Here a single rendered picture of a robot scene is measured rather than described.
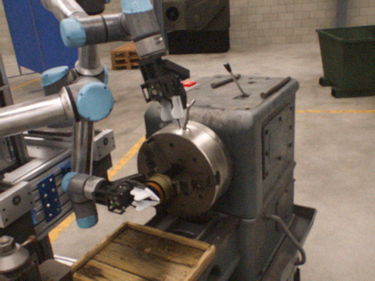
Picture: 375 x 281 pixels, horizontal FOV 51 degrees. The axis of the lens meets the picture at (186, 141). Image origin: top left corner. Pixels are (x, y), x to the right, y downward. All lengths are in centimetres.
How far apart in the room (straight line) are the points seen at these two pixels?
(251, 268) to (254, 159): 46
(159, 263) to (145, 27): 70
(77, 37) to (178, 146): 45
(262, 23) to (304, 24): 111
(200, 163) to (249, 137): 20
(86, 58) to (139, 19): 64
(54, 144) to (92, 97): 61
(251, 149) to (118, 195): 47
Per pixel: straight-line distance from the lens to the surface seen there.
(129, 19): 104
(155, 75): 104
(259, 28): 1132
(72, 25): 109
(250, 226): 147
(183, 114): 107
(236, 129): 132
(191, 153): 124
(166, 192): 121
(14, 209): 135
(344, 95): 604
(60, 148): 175
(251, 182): 139
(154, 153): 127
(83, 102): 120
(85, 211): 137
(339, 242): 288
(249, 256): 156
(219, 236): 138
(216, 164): 125
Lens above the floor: 167
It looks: 22 degrees down
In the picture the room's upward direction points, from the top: 5 degrees counter-clockwise
